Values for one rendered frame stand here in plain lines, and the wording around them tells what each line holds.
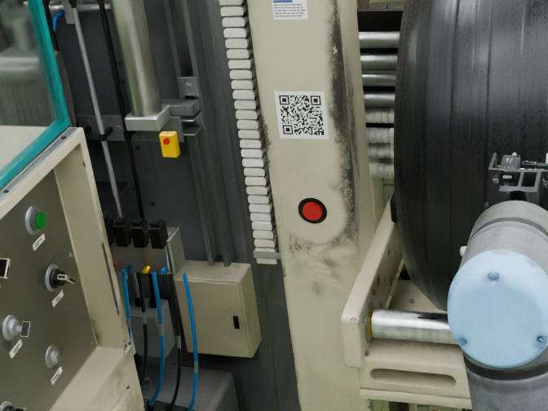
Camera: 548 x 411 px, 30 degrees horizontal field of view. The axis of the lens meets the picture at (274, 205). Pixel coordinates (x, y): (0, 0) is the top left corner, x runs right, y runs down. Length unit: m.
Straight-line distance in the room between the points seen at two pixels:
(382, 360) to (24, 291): 0.54
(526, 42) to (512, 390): 0.48
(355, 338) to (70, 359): 0.42
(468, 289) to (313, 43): 0.64
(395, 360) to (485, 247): 0.66
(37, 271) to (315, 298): 0.46
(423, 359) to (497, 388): 0.63
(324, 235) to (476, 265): 0.71
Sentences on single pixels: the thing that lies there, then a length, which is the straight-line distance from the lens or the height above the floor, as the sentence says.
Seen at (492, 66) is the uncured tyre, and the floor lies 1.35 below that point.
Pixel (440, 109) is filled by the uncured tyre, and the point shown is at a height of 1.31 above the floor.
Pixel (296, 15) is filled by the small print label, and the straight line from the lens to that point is 1.44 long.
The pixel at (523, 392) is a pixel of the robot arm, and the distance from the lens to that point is 0.93.
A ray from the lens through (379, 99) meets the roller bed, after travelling 1.89.
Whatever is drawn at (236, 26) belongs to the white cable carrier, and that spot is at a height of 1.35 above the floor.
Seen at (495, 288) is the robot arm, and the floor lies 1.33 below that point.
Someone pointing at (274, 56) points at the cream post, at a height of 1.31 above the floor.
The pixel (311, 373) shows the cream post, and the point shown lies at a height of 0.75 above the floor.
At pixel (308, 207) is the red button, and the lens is 1.55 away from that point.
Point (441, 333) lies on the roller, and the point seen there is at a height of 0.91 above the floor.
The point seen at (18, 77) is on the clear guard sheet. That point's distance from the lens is 1.35.
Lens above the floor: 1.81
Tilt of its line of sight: 28 degrees down
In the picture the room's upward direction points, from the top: 7 degrees counter-clockwise
